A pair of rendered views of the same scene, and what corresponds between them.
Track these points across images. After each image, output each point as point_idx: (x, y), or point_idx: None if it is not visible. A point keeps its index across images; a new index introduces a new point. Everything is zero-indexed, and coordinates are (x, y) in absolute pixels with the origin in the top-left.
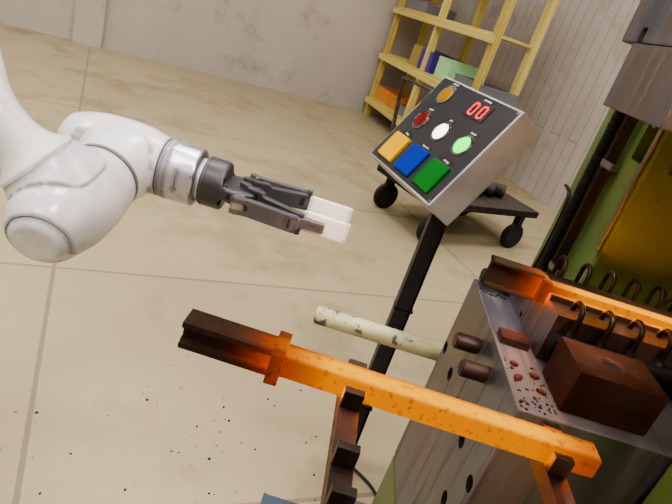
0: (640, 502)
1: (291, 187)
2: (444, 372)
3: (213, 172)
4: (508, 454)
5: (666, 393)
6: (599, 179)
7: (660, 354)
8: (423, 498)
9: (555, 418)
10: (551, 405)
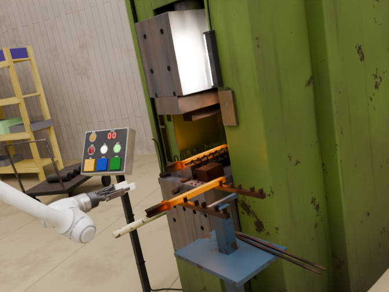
0: None
1: (106, 188)
2: (172, 208)
3: (92, 196)
4: (208, 199)
5: None
6: (163, 131)
7: (212, 159)
8: (196, 238)
9: None
10: None
